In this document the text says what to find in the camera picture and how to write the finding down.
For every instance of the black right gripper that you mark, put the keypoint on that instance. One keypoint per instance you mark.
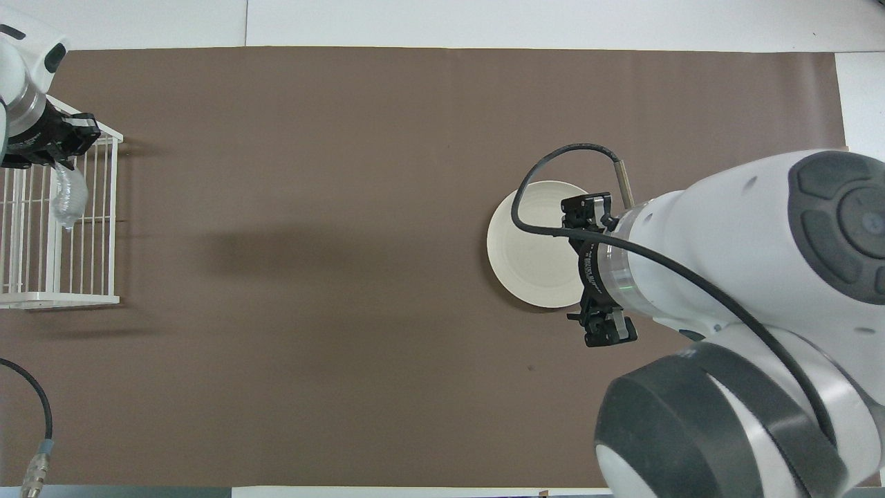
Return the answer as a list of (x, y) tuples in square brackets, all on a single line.
[(589, 266)]

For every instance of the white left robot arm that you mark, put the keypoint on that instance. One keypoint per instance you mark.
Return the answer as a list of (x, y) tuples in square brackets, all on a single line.
[(14, 69)]

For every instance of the brown table mat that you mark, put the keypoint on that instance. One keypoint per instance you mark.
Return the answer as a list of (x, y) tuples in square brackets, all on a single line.
[(346, 207)]

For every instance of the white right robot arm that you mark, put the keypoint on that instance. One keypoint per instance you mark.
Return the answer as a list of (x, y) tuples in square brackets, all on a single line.
[(726, 242)]

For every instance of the cream round plate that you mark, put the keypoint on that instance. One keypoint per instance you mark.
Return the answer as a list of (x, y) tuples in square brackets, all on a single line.
[(525, 256)]

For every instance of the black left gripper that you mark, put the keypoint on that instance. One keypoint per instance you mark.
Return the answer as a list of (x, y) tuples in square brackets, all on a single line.
[(34, 145)]

